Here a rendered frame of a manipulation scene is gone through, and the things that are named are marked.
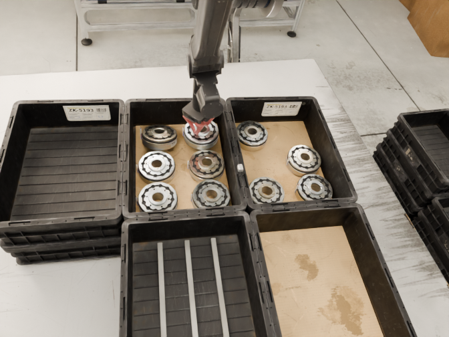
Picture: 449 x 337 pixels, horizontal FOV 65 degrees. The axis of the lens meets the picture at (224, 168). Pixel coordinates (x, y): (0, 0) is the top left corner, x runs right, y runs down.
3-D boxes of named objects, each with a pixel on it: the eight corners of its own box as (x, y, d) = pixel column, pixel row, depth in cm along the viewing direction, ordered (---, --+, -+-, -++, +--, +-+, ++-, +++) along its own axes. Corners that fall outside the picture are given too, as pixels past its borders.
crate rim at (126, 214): (125, 104, 106) (124, 98, 104) (224, 102, 111) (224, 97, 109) (123, 223, 83) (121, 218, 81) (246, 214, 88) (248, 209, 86)
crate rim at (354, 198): (224, 102, 111) (224, 97, 109) (313, 101, 117) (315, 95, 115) (246, 214, 88) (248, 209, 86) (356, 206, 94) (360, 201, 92)
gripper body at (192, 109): (222, 105, 100) (225, 85, 94) (199, 126, 95) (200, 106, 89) (204, 94, 102) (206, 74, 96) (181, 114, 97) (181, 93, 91)
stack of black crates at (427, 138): (357, 169, 202) (397, 112, 166) (402, 163, 209) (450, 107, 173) (392, 232, 180) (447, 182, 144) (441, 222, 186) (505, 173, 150)
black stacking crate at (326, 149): (221, 124, 119) (225, 98, 110) (304, 122, 124) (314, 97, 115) (241, 231, 96) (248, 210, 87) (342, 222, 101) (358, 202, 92)
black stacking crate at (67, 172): (29, 129, 108) (15, 101, 99) (128, 126, 114) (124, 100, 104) (0, 251, 86) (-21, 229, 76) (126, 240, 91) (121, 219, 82)
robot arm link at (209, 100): (221, 45, 85) (186, 50, 83) (232, 78, 78) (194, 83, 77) (220, 83, 94) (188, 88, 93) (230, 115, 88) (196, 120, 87)
